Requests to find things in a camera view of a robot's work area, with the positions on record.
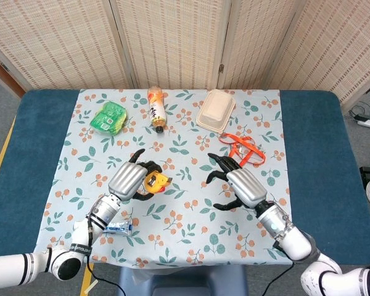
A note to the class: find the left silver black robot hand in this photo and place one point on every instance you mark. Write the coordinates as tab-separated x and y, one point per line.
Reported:
128	180

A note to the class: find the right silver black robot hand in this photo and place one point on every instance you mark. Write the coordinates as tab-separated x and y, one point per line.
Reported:
246	188

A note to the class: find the yellow tape measure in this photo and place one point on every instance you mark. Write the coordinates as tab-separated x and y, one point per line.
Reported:
155	183

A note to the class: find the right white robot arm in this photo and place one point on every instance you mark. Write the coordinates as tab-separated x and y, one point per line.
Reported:
293	240

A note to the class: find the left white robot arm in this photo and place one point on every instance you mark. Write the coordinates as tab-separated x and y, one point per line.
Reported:
80	237

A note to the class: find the blue white toothpaste tube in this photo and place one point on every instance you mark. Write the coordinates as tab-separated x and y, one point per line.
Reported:
121	228

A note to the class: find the green snack packet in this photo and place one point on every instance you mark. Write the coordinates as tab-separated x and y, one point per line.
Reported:
109	118

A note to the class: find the floral tablecloth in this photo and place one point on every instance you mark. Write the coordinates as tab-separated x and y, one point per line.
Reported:
185	216

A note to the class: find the orange drink bottle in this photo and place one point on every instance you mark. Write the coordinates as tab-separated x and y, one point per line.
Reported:
156	109

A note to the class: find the beige takeaway food box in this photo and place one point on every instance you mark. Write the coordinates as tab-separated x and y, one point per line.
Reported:
216	111

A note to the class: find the blue felt table cover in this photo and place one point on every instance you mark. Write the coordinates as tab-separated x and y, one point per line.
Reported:
27	154

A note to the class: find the metal screen hinge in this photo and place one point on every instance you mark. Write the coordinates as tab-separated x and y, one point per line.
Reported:
221	68

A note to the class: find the woven folding screen panel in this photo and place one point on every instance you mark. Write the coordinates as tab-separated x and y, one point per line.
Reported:
49	40
253	46
172	40
336	46

